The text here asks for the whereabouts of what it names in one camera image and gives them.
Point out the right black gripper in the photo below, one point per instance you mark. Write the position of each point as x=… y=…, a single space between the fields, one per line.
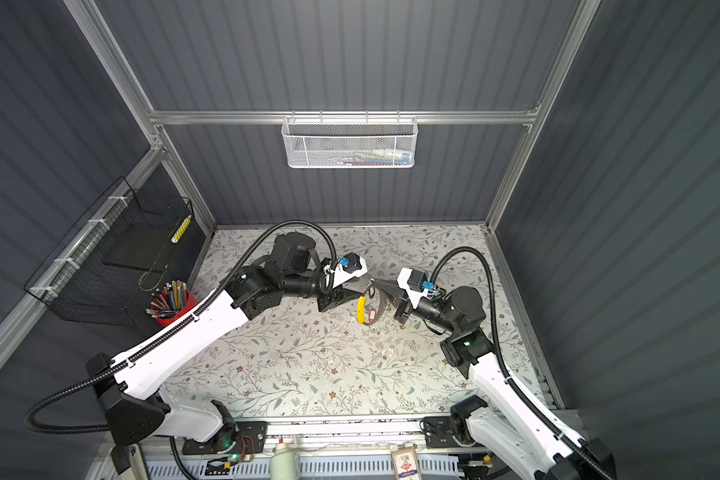
x=403 y=305

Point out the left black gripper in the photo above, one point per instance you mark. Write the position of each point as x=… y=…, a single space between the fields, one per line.
x=336 y=296

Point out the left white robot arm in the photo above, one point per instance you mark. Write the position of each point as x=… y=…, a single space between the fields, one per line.
x=133 y=404

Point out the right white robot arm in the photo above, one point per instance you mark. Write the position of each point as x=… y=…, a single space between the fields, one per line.
x=504 y=416

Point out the red pencil cup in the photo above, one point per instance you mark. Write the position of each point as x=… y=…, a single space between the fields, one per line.
x=171 y=302

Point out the white bottle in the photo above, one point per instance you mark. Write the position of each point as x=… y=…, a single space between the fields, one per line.
x=284 y=462

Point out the playing card box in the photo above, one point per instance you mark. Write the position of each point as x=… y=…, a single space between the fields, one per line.
x=405 y=463

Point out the yellow marker in basket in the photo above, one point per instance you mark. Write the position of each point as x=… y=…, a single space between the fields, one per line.
x=181 y=229

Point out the black stapler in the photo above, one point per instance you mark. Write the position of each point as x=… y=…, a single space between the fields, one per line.
x=129 y=463

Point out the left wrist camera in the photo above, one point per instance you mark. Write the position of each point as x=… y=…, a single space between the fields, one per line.
x=350 y=267

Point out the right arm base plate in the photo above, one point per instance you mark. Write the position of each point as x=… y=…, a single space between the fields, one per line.
x=439 y=433

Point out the white wire mesh basket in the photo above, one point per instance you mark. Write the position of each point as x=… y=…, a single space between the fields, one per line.
x=364 y=145

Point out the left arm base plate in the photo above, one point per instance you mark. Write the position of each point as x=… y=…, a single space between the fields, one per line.
x=248 y=438

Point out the black wire basket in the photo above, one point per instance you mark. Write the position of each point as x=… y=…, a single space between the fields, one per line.
x=107 y=273

